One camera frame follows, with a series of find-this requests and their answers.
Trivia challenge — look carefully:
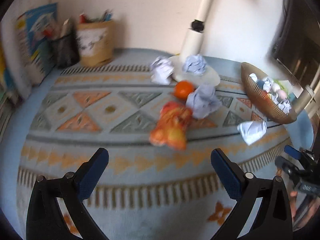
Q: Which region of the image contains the pink plush toy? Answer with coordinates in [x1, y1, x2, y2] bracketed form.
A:
[271, 82, 287, 100]

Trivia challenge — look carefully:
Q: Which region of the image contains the orange yellow plush toy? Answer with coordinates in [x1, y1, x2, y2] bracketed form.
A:
[149, 101, 193, 151]

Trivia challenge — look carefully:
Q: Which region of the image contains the orange fruit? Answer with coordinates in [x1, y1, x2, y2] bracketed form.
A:
[173, 80, 195, 100]

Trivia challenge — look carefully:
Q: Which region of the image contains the person's right hand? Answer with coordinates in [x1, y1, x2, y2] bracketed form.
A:
[287, 182, 319, 231]

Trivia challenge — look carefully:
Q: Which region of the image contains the ribbed amber glass bowl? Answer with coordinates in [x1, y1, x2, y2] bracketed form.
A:
[241, 62, 297, 124]

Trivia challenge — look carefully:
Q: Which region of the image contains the green tissue pack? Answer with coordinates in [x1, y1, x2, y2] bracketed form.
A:
[274, 79, 293, 93]

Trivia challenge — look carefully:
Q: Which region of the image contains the patterned blue woven mat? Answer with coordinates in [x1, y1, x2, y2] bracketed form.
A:
[17, 49, 313, 239]

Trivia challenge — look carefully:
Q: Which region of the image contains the black monitor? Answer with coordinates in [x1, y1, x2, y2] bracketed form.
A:
[272, 0, 319, 89]

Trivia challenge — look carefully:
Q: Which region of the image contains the white worksheet book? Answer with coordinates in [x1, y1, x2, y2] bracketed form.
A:
[1, 0, 51, 100]

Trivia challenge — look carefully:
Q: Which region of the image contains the crumpled paper on lamp base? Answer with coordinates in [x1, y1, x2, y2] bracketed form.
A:
[182, 54, 207, 76]

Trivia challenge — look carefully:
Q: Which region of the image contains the white desk lamp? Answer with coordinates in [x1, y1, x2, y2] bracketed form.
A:
[170, 0, 220, 87]

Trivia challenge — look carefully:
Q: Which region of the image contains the black mesh pen holder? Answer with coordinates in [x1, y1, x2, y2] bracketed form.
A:
[50, 30, 80, 69]

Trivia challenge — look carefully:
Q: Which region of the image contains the crumpled paper beside plush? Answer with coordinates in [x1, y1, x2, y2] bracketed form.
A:
[150, 56, 174, 85]

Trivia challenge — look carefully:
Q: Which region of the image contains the brown paper pencil holder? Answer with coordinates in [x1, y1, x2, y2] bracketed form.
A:
[76, 20, 115, 67]

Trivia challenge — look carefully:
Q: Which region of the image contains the blue picture book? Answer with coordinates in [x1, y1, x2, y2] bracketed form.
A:
[16, 3, 57, 86]

